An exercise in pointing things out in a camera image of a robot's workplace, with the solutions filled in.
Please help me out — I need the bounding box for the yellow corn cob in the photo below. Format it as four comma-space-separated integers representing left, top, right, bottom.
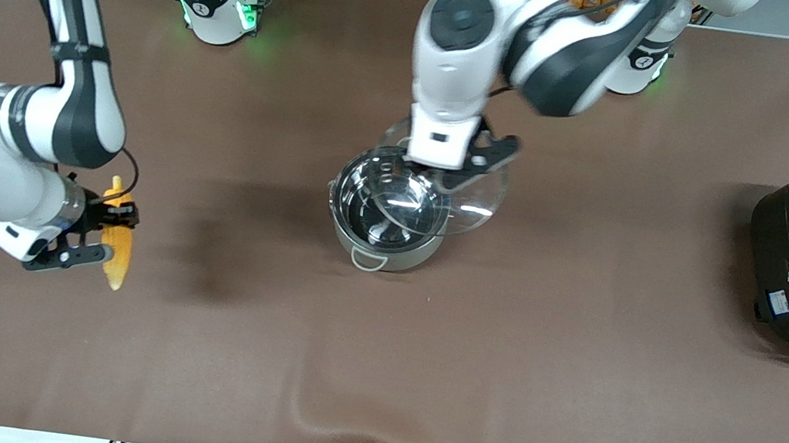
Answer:
91, 174, 142, 293

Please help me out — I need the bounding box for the round glass pot lid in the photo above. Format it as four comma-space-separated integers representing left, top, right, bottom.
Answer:
362, 113, 516, 246

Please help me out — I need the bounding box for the grey-green electric cooking pot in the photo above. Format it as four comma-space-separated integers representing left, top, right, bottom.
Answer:
318, 139, 459, 282

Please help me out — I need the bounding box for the brown table cloth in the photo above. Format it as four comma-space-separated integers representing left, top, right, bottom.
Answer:
0, 0, 789, 443

